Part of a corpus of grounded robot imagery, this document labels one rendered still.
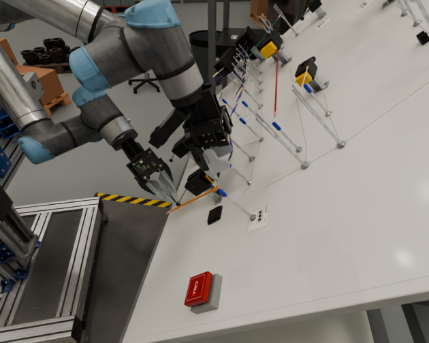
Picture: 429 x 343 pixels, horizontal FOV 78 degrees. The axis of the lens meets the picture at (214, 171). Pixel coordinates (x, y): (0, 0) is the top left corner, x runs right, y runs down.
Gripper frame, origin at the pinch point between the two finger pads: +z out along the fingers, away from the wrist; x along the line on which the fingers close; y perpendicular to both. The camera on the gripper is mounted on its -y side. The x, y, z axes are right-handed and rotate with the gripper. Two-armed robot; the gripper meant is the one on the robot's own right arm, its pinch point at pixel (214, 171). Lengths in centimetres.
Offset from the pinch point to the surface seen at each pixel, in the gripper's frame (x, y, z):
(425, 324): -21, 36, 29
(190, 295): -26.6, -1.5, 4.6
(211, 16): 91, -11, -17
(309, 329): -18.5, 13.5, 41.5
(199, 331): -31.1, -0.1, 7.8
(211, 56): 91, -18, -1
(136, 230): 54, -102, 83
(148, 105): 229, -153, 64
